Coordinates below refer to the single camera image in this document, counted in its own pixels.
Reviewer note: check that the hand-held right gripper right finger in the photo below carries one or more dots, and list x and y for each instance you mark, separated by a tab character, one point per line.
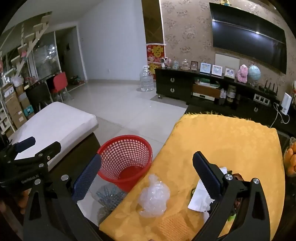
205	173

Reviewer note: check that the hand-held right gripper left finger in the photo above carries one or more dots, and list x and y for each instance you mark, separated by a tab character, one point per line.
86	178

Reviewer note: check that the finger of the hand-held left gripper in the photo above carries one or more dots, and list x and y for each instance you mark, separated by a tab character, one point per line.
46	154
26	143

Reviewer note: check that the white paper wrapper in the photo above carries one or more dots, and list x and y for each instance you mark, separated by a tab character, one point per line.
197	200

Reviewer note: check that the brown cloth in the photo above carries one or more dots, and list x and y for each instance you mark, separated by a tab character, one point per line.
238	177

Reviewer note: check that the red plastic mesh basket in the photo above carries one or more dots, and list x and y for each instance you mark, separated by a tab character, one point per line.
129	175

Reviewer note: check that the clear plastic bag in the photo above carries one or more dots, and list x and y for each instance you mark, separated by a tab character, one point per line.
153	197

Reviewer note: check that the yellow foam fruit net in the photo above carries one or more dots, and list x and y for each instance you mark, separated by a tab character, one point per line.
175	223

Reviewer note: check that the blue beaded star ornament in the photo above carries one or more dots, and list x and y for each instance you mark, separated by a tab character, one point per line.
108	194

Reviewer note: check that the white cushioned sofa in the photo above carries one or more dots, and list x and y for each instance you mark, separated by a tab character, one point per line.
53	120

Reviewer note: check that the stack of cardboard boxes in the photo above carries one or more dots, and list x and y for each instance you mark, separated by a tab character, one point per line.
18	109

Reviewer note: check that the clear plastic container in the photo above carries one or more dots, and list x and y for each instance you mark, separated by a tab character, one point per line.
104	213

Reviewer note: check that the yellow fuzzy table cloth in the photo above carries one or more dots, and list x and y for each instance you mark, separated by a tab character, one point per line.
231	143

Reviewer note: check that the black chair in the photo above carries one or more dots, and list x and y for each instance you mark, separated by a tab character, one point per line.
38	95

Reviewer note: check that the small green wrapper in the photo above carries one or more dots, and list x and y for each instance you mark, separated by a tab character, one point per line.
231	217

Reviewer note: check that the red chair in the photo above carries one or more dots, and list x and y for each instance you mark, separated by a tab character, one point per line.
60	81

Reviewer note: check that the brown and white set-top box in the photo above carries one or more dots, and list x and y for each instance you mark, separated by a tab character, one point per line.
205	92

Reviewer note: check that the glass jar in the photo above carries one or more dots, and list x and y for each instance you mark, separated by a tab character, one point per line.
231	92

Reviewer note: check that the glass sliding door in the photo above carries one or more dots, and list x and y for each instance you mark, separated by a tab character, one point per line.
44	58

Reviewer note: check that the green packets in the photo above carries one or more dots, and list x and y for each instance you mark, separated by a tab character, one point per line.
205	81

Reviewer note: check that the white power strip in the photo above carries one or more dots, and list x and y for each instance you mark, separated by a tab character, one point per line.
261	99

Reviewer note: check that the black television cabinet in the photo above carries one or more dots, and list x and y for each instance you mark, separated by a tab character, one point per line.
175	85

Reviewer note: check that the black antenna router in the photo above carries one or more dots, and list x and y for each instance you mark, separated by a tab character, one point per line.
268	89

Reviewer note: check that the pink plush toy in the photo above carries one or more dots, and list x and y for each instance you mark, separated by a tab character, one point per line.
242	74

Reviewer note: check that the white upright modem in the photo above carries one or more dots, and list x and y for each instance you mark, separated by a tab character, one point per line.
286	103

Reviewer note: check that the glass dome figurine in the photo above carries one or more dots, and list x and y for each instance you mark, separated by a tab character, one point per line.
185	65

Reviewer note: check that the large clear water jug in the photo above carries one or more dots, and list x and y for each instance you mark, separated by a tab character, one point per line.
146	80

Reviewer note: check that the small glass dome ornament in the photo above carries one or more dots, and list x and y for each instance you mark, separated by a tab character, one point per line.
175	65

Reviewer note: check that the light blue globe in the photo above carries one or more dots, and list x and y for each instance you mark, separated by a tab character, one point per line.
254	72

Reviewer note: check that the white wooden staircase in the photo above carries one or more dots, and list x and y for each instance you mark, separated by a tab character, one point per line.
34	30

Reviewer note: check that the pink figurine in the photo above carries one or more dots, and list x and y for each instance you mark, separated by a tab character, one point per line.
168	62

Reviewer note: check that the light picture frame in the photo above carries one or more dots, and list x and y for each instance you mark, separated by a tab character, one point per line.
230	72

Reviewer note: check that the white picture frame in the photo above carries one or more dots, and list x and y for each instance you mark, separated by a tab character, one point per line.
217	70

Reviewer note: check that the blue picture frame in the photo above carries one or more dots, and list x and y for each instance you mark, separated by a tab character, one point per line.
205	68

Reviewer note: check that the dark picture frame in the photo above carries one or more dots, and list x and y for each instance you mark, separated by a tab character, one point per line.
194	65

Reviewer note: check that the white wall panel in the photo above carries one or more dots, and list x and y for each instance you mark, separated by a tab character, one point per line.
227	60

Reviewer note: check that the white security camera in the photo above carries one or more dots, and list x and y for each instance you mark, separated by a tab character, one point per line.
163	62

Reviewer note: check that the red festive wall poster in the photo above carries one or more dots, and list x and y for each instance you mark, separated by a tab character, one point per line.
157	52

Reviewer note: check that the wall-mounted black television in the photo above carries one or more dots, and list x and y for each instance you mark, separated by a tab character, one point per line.
247	37

